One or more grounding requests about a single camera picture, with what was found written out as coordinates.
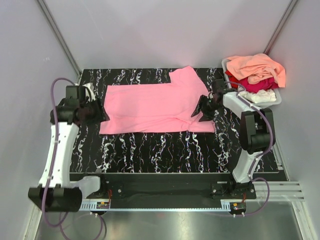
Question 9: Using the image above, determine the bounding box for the white cream shirt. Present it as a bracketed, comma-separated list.
[239, 89, 277, 104]

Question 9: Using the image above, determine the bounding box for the aluminium corner post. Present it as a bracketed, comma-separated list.
[263, 0, 300, 55]
[35, 0, 82, 77]

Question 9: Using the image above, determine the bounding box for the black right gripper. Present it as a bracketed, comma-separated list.
[191, 95, 222, 123]

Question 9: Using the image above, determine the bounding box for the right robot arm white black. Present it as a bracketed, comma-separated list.
[191, 79, 276, 199]

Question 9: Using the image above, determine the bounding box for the left aluminium corner post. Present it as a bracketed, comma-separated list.
[35, 0, 82, 77]

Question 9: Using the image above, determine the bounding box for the right aluminium corner post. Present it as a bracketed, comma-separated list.
[263, 0, 300, 55]

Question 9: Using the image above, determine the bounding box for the white plastic laundry basket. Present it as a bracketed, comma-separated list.
[221, 57, 283, 110]

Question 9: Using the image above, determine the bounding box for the peach orange shirt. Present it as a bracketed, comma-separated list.
[226, 53, 286, 88]

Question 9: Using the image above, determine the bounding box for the white slotted cable duct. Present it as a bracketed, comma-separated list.
[79, 199, 244, 212]

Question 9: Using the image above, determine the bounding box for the pink t shirt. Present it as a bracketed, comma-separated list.
[99, 66, 215, 135]

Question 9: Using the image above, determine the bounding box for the magenta red shirt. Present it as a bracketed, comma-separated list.
[225, 70, 279, 94]

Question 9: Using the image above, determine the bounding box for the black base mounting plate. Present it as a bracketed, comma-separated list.
[74, 172, 257, 210]

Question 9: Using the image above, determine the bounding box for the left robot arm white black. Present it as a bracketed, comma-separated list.
[28, 83, 109, 212]

